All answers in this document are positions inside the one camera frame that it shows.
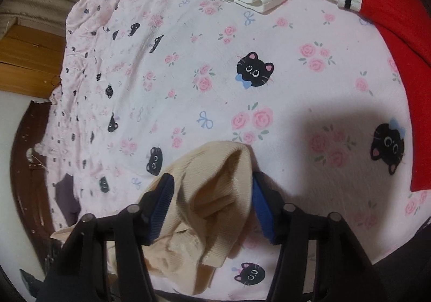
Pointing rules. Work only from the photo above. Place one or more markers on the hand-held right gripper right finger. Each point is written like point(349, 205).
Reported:
point(261, 211)

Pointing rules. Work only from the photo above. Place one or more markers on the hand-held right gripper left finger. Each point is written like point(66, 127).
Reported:
point(161, 207)

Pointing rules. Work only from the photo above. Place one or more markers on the beige knit garment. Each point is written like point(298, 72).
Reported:
point(208, 194)

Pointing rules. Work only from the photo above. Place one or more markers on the dark purple garment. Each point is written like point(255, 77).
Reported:
point(67, 194)

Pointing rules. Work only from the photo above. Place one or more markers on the pink cat print bed cover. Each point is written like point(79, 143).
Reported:
point(269, 103)

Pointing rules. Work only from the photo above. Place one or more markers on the white cloth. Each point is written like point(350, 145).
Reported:
point(42, 148)

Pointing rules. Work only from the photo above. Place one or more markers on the white round object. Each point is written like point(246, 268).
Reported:
point(31, 152)

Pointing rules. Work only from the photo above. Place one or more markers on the dark wooden headboard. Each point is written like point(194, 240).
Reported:
point(23, 170)

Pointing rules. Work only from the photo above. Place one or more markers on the wooden wardrobe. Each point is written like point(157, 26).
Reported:
point(27, 62)

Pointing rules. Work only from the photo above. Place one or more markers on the red shorts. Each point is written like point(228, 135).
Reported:
point(414, 69)

